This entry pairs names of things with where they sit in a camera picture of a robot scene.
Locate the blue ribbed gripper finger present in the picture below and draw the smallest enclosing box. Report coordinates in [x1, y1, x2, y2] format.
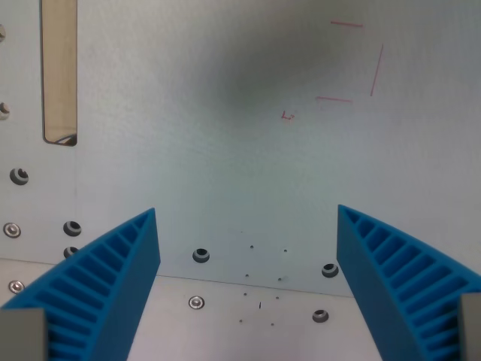
[0, 207, 162, 361]
[336, 204, 481, 361]

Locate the grey metal plate with slot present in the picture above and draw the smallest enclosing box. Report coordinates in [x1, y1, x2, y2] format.
[0, 0, 481, 299]

